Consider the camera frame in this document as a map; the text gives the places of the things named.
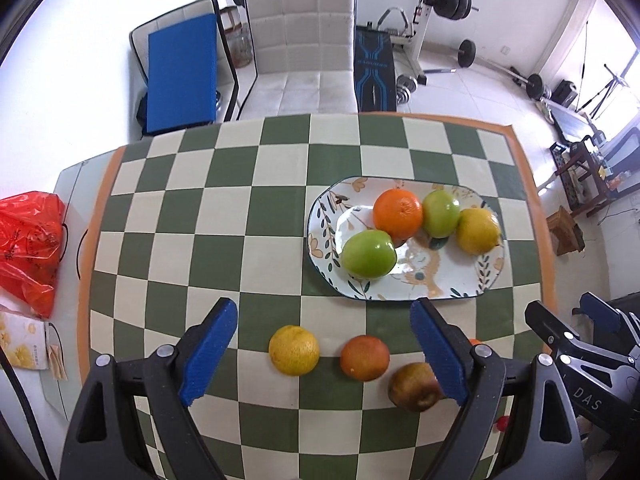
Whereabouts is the long floor barbell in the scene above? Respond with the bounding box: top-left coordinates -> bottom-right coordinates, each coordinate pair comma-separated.
457,39 -> 547,102

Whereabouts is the black blue weight bench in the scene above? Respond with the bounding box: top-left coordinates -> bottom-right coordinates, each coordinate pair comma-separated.
353,25 -> 399,113

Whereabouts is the chrome dumbbell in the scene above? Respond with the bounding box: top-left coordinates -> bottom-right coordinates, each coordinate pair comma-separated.
395,75 -> 419,106

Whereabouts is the brown pear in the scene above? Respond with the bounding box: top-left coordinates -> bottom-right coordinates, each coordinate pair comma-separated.
387,361 -> 446,413

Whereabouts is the blue foam board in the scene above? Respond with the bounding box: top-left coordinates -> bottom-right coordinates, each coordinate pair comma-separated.
146,12 -> 219,136

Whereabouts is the black bag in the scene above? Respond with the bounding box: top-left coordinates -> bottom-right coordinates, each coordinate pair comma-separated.
552,80 -> 579,109

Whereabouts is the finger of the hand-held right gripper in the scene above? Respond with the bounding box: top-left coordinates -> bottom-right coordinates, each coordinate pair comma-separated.
524,300 -> 640,386
579,292 -> 640,348

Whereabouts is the glass jar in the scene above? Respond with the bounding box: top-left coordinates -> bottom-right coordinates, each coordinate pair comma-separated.
227,30 -> 252,69

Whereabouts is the black shelf rack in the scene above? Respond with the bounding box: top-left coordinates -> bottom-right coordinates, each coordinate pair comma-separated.
550,127 -> 640,218

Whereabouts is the small green apple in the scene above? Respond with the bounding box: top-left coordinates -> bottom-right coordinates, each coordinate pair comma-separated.
422,190 -> 462,239

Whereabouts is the dark orange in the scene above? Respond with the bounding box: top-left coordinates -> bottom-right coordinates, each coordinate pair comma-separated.
340,335 -> 391,382

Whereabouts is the black cable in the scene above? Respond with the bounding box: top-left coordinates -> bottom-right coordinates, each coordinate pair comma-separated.
0,345 -> 57,480

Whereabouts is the yellow printed box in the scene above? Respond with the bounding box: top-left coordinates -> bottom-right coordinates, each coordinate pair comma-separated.
0,310 -> 51,371

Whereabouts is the black tripod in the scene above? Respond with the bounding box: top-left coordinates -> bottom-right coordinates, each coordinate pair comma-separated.
575,62 -> 640,117

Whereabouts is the bright orange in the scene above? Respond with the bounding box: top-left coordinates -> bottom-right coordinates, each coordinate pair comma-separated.
373,188 -> 425,242

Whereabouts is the green white checkered tablecloth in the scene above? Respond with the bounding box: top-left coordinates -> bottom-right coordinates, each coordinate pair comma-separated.
77,112 -> 557,480

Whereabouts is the white chair with black trim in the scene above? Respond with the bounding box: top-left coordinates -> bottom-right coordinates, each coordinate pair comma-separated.
129,0 -> 240,137

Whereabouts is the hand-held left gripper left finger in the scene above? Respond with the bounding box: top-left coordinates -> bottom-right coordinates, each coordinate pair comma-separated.
59,297 -> 238,480

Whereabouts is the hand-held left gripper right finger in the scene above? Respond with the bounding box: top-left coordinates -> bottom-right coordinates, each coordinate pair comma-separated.
409,297 -> 587,480

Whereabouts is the large green apple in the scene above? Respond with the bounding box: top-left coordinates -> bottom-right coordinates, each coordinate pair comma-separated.
341,230 -> 398,281

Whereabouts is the small wooden stool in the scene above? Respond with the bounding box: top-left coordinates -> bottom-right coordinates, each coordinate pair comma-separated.
546,206 -> 586,256

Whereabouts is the smooth yellow lemon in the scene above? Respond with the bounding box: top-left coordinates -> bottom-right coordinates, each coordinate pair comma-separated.
456,208 -> 502,255

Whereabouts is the floral oval plate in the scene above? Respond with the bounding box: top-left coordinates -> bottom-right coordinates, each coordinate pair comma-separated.
306,176 -> 507,302

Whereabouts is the red plastic bag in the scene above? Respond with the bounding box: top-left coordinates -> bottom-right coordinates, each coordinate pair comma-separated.
0,191 -> 68,318

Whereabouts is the small beige packet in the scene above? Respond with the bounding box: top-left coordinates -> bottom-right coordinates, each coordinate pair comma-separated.
47,344 -> 69,384

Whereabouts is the round yellow citrus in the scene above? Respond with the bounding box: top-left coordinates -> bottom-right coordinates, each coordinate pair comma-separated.
268,325 -> 321,377

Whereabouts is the white padded chair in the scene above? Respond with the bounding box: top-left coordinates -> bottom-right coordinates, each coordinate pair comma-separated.
242,0 -> 361,121

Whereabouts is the white squat rack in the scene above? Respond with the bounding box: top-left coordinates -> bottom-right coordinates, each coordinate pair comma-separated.
407,0 -> 447,86

